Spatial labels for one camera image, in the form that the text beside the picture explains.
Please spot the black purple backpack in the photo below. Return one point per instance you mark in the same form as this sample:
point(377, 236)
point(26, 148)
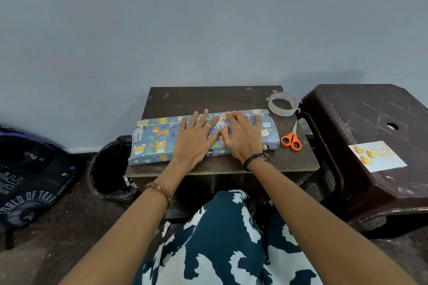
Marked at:
point(30, 181)

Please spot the small brown wooden table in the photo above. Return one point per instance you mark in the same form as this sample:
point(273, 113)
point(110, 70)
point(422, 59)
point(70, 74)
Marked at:
point(207, 97)

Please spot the clear tape roll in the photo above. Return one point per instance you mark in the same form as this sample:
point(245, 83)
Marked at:
point(284, 109)

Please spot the white card with gold stickers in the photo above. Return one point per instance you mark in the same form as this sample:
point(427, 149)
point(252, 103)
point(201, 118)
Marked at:
point(381, 159)

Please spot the person's right forearm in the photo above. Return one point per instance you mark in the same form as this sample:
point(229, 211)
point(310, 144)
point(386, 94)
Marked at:
point(327, 224)

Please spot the person's right hand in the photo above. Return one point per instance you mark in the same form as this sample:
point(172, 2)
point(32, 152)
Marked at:
point(242, 138)

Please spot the brown plastic stool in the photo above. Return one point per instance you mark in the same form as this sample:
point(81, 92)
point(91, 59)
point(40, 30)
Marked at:
point(367, 107)

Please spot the blue animal-print wrapping paper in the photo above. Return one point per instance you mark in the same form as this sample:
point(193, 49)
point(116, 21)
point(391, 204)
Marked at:
point(157, 141)

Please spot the person's left forearm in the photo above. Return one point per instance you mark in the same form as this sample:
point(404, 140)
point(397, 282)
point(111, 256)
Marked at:
point(117, 231)

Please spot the black trash bin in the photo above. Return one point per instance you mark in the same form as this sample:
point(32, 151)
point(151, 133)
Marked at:
point(107, 168)

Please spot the teal white patterned trousers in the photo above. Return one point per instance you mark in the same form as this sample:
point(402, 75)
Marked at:
point(217, 244)

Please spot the person's left hand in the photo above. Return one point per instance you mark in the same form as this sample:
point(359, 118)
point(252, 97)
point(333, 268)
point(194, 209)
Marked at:
point(195, 144)

